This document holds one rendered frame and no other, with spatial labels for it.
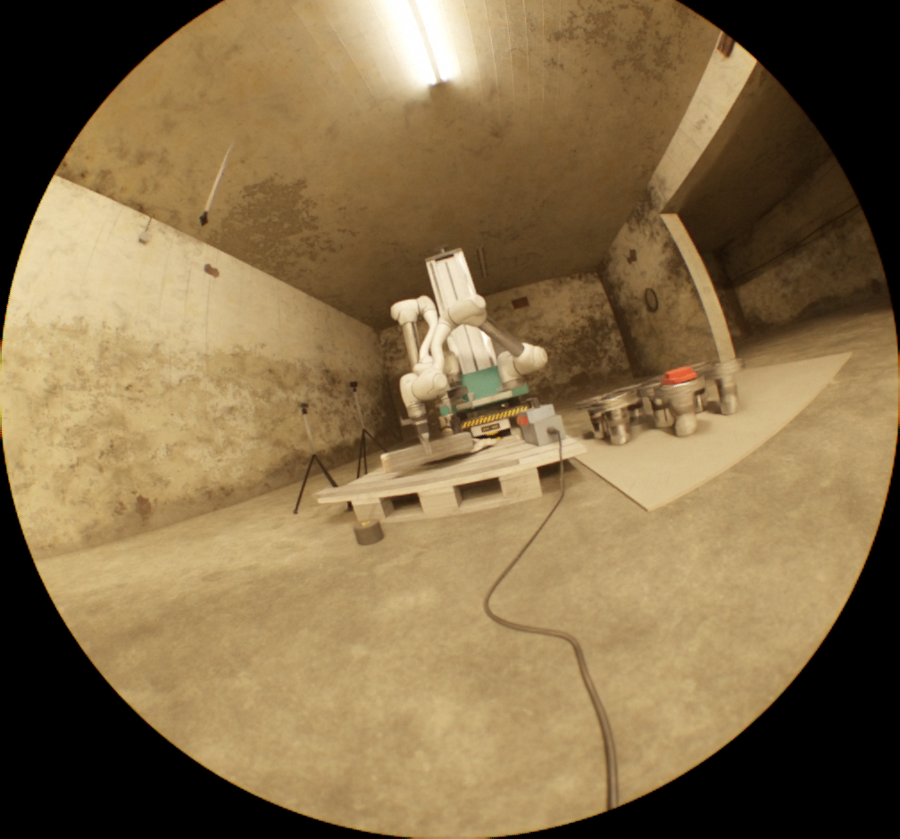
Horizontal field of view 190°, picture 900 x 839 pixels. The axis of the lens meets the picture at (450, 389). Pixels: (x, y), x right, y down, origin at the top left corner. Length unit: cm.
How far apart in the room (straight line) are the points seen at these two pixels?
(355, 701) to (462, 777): 21
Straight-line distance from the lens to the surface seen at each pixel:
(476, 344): 223
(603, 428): 170
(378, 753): 46
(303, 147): 295
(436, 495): 109
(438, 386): 116
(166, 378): 293
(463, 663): 51
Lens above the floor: 40
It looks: 5 degrees up
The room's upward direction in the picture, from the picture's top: 15 degrees counter-clockwise
